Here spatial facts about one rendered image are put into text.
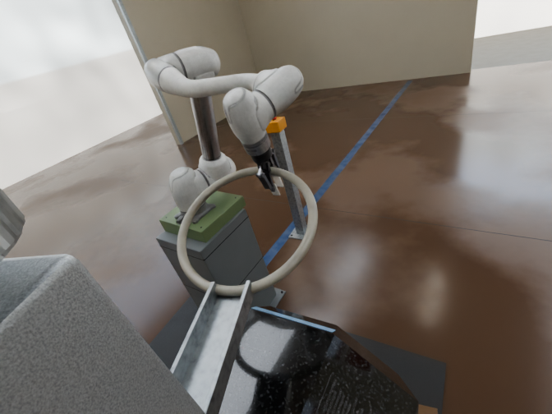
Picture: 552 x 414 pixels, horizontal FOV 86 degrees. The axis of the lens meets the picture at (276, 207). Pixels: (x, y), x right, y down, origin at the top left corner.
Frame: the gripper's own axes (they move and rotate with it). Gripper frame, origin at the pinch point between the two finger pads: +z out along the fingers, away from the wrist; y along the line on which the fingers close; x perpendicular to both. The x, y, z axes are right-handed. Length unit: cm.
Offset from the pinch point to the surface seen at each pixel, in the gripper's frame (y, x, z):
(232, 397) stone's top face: 70, 9, 8
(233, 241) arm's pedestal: 4, -43, 53
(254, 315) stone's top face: 45.7, 2.1, 17.3
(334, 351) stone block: 49, 33, 15
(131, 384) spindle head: 68, 23, -52
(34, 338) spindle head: 65, 22, -65
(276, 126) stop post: -87, -46, 47
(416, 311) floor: 0, 58, 118
